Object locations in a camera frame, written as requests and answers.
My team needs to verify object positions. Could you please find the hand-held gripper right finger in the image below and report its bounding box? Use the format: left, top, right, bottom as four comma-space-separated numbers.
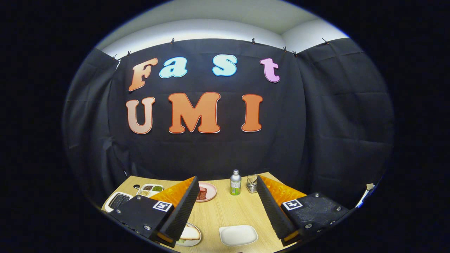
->
256, 175, 349, 247

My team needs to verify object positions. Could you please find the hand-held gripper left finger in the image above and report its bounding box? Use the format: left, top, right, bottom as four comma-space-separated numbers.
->
110, 176, 200, 248

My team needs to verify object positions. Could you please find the toasted bread slice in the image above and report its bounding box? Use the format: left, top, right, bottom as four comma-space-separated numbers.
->
180, 226, 201, 241

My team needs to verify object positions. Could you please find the round white plate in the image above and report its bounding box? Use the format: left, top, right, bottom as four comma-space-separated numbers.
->
176, 221, 203, 247

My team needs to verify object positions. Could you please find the pink plate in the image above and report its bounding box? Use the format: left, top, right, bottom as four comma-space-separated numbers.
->
195, 182, 217, 203

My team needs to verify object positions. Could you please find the white divided dish with beans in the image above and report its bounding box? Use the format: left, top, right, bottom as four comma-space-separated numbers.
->
136, 184, 165, 198

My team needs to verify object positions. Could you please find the white square plate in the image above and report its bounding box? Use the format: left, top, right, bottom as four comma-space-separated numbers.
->
219, 225, 258, 246

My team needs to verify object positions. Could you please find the green bottle with silver top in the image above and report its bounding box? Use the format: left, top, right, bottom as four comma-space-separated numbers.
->
230, 169, 242, 196

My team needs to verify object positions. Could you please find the white toaster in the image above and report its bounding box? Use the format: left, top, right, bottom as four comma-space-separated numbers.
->
104, 192, 134, 213

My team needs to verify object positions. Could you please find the metal wire basket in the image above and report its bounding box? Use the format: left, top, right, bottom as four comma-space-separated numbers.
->
246, 175, 259, 194

